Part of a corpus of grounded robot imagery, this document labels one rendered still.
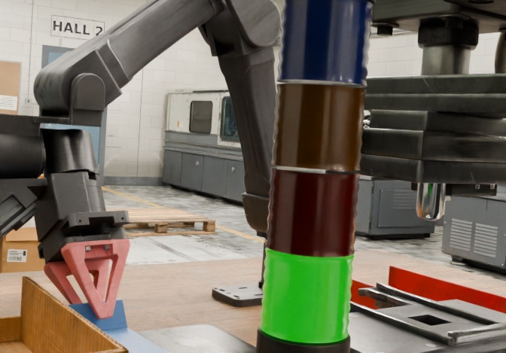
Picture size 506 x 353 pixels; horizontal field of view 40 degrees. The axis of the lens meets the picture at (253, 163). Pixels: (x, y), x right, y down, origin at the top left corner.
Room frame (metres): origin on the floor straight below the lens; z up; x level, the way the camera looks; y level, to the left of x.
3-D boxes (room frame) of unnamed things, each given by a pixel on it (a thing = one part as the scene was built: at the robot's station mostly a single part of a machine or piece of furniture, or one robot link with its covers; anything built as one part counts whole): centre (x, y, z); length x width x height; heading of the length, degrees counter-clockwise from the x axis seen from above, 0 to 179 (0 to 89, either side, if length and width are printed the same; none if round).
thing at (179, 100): (11.00, 0.40, 1.24); 2.95 x 0.98 x 0.90; 31
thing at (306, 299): (0.29, -0.03, 1.07); 0.04 x 0.04 x 0.03
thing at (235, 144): (9.94, 0.35, 1.21); 0.86 x 0.10 x 0.79; 31
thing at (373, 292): (0.66, -0.14, 0.98); 0.07 x 0.02 x 0.01; 34
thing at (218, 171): (9.92, -0.27, 0.49); 5.51 x 1.02 x 0.97; 31
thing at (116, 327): (0.63, 0.11, 0.93); 0.15 x 0.07 x 0.03; 37
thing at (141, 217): (7.29, 1.12, 0.07); 1.20 x 1.00 x 0.14; 123
